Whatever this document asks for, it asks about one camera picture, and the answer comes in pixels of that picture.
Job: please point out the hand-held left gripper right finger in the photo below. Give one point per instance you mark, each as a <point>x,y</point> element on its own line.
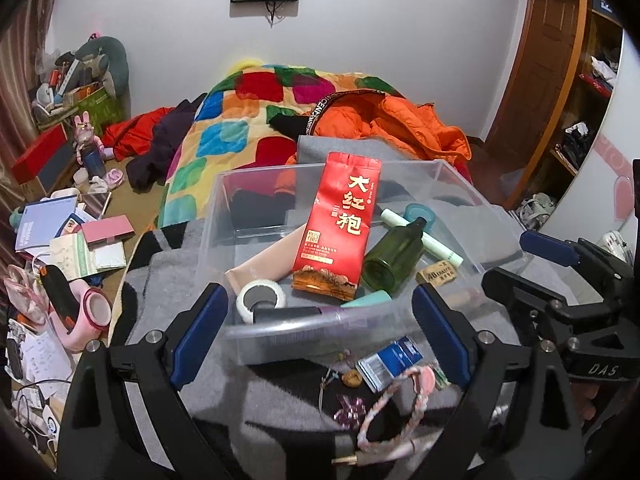
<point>440,336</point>

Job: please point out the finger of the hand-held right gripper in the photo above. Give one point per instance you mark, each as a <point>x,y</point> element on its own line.
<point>510,287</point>
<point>547,247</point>

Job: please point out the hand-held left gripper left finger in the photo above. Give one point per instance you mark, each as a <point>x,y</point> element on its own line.
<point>200,332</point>

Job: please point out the white tape roll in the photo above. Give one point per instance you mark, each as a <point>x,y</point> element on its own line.
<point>247,305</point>

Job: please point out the small gold label box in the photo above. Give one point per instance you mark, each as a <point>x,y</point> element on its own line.
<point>437,273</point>

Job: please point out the pale green tube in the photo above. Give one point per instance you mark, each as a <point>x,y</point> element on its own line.
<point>445,250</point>

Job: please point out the mint green stick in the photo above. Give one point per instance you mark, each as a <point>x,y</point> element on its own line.
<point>367,300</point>

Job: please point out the green glass bottle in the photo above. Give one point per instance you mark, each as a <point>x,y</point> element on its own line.
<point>392,255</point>

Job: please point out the dark purple cylinder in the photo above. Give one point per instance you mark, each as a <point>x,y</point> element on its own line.
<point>295,314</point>

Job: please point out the clear plastic bin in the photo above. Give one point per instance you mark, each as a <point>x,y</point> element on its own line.
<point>260,255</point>

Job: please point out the beige tube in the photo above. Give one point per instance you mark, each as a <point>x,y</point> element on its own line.
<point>272,262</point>

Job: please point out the teal tape roll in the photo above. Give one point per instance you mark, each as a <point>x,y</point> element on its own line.
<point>417,210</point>

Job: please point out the red tea packet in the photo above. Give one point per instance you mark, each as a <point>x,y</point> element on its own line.
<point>340,220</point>

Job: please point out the person's right hand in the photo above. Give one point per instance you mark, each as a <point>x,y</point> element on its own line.
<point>584,401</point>

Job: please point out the white shoes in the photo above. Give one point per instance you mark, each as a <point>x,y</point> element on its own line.
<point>537,206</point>

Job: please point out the blue white small packet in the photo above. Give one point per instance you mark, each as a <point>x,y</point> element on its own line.
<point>392,362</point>

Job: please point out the grey blanket with black letters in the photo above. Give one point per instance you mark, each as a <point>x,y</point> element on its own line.
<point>280,390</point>

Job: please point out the white wardrobe door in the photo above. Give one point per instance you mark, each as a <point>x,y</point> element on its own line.
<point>615,160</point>

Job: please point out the purple flower hair clip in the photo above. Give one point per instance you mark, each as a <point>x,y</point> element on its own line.
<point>349,410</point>

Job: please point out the flat pink box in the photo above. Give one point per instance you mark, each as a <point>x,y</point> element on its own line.
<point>107,230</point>

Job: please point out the green patterned booklet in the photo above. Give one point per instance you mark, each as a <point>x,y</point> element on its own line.
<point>70,257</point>

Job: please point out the wooden door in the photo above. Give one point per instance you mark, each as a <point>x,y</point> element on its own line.
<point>540,85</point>

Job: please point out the pink slippers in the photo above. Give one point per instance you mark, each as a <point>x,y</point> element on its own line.
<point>114,179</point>

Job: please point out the wooden shelf unit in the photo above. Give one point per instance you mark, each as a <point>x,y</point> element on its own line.
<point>595,75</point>

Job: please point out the pink floral cloth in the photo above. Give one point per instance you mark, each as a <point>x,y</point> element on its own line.
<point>20,295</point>

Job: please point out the pale blue notebook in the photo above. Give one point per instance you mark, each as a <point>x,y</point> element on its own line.
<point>42,222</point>

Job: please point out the orange puffer jacket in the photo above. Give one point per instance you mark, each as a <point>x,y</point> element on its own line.
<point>400,120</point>

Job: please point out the dark purple garment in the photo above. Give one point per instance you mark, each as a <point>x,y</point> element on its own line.
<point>165,140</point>

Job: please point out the small white cup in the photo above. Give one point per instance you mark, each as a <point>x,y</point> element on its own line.
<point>81,176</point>

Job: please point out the colourful patchwork quilt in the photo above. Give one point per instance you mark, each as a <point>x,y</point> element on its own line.
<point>225,135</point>

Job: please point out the dark blue bottle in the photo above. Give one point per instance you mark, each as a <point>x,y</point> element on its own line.
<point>92,160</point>

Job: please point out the red cloth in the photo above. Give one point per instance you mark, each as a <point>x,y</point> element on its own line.
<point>135,130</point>

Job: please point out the pink bunny toy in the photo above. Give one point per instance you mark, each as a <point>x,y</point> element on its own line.
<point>86,132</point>

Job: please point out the long red box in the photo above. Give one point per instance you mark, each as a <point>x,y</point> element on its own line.
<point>37,152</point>

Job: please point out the black waistband garment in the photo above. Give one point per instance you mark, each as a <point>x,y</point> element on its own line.
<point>310,115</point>

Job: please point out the green cardboard box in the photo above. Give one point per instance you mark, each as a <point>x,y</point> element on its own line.
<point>102,107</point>

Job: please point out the pile of desk clutter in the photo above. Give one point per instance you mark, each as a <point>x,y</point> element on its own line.
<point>60,85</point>

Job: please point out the grey neck pillow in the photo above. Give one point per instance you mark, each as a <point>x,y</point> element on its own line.
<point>112,55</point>

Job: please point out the striped pink curtain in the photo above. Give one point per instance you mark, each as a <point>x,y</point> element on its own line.
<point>20,85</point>

